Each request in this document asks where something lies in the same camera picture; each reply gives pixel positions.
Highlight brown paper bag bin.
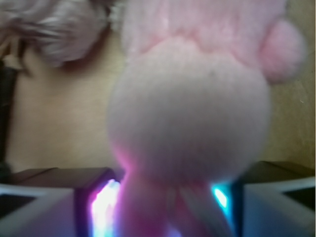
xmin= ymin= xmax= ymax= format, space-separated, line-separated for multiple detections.
xmin=5 ymin=0 xmax=316 ymax=172

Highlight pink plush bunny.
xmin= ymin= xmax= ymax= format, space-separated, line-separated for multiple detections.
xmin=107 ymin=0 xmax=305 ymax=237

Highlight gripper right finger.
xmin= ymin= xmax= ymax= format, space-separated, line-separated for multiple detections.
xmin=212 ymin=161 xmax=316 ymax=237

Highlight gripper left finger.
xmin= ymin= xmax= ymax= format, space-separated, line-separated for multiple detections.
xmin=0 ymin=167 xmax=120 ymax=237

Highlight crumpled white paper ball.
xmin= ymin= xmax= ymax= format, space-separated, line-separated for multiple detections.
xmin=0 ymin=0 xmax=110 ymax=67

